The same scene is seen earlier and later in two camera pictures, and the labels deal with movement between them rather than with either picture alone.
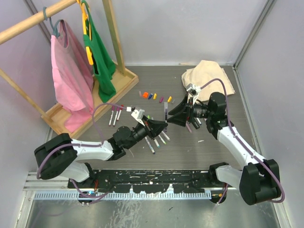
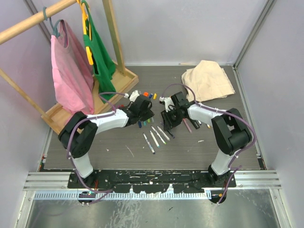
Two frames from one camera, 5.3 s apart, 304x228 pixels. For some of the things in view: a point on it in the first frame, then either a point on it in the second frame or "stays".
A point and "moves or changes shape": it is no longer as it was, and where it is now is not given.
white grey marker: [166, 136] stays
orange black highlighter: [195, 124] stays
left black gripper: [153, 128] → [149, 114]
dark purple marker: [166, 130] moves or changes shape
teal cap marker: [156, 143] stays
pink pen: [189, 128] stays
